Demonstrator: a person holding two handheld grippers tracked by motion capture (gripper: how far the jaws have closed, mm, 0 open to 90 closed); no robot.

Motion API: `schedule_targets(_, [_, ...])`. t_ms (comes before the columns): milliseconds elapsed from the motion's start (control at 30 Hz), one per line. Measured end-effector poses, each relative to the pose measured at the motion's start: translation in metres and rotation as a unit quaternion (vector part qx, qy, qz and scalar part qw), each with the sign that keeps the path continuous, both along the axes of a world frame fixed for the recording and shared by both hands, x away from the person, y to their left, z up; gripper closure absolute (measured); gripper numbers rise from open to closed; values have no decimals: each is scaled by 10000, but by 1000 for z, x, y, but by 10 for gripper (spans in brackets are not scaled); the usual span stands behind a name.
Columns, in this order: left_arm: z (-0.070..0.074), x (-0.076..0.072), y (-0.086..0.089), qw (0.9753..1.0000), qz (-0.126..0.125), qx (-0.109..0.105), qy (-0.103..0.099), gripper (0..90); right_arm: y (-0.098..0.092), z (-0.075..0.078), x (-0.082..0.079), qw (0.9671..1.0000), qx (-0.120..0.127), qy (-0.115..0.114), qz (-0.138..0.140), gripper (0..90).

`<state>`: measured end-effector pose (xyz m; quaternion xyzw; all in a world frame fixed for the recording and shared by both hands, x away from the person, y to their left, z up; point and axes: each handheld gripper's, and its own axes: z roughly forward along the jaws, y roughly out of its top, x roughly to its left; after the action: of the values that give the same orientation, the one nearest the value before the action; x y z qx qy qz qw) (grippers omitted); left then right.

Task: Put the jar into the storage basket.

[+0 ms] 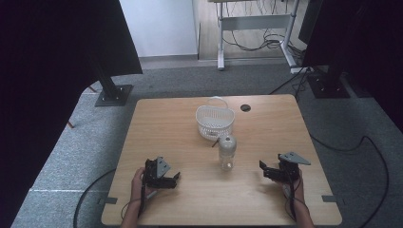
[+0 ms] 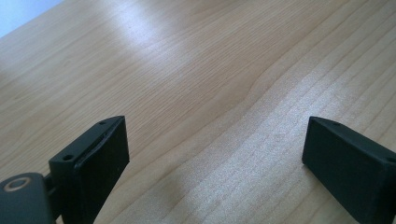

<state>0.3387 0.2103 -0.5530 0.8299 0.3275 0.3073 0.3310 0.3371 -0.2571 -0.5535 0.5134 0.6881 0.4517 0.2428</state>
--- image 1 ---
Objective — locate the black curtain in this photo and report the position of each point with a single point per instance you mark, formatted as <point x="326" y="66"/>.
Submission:
<point x="367" y="47"/>
<point x="47" y="79"/>

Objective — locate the person's left hand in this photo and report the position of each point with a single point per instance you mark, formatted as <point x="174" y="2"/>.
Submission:
<point x="138" y="185"/>

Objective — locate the clear bottle with grey cap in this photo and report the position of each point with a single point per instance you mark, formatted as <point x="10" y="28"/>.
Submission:
<point x="227" y="152"/>

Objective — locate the black metal stand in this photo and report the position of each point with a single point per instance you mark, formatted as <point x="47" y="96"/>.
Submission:
<point x="329" y="84"/>
<point x="112" y="91"/>

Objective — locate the white plastic basket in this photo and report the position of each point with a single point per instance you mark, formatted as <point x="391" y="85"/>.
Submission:
<point x="215" y="122"/>

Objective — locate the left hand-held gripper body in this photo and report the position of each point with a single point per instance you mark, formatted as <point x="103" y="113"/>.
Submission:
<point x="156" y="172"/>

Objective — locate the white desk frame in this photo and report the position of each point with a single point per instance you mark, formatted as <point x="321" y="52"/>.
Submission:
<point x="253" y="22"/>

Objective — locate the round dark table grommet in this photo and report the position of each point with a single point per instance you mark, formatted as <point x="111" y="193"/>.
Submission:
<point x="245" y="108"/>

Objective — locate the person's right hand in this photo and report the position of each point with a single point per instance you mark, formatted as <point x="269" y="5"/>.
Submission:
<point x="296" y="189"/>

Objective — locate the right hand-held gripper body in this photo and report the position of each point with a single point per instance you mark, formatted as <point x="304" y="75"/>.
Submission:
<point x="290" y="166"/>

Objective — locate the small dark stick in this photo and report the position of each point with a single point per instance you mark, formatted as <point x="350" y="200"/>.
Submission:
<point x="215" y="143"/>

